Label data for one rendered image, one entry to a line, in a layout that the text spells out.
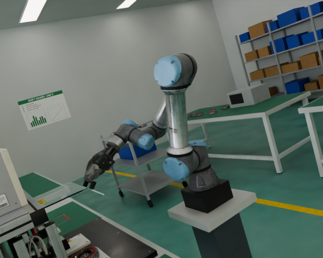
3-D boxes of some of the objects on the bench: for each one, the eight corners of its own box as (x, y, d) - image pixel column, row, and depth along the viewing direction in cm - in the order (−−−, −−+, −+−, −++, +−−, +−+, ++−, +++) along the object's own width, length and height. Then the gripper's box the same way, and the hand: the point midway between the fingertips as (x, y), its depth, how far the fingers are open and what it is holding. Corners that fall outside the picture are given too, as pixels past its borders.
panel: (11, 261, 150) (-12, 205, 146) (34, 331, 94) (-2, 243, 90) (8, 262, 150) (-15, 207, 145) (31, 334, 93) (-6, 245, 89)
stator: (93, 250, 132) (89, 242, 131) (104, 257, 123) (101, 249, 123) (68, 265, 125) (65, 257, 125) (79, 274, 116) (76, 265, 116)
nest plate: (81, 235, 155) (80, 233, 155) (91, 243, 142) (90, 240, 142) (52, 251, 147) (51, 248, 147) (59, 260, 135) (58, 258, 135)
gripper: (110, 140, 142) (81, 177, 135) (124, 152, 146) (97, 189, 138) (104, 140, 150) (76, 175, 142) (117, 152, 153) (90, 187, 145)
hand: (86, 179), depth 143 cm, fingers closed, pressing on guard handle
